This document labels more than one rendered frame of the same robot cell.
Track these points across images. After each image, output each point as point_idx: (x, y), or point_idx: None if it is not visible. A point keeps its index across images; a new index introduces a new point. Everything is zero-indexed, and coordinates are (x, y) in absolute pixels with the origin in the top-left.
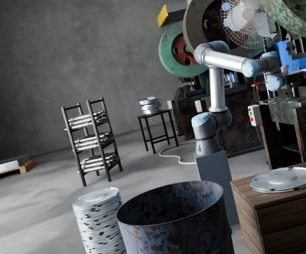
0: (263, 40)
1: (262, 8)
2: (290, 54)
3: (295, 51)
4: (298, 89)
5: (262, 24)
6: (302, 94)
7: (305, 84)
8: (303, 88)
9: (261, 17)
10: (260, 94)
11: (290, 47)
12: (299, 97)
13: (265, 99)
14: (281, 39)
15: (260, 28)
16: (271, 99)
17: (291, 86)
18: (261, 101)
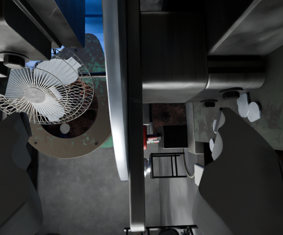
0: (81, 78)
1: (25, 73)
2: (40, 55)
3: None
4: (230, 51)
5: (57, 75)
6: None
7: (198, 4)
8: (263, 16)
9: (44, 75)
10: (172, 142)
11: None
12: (275, 57)
13: (185, 131)
14: None
15: (59, 80)
16: (197, 134)
17: (261, 162)
18: (189, 147)
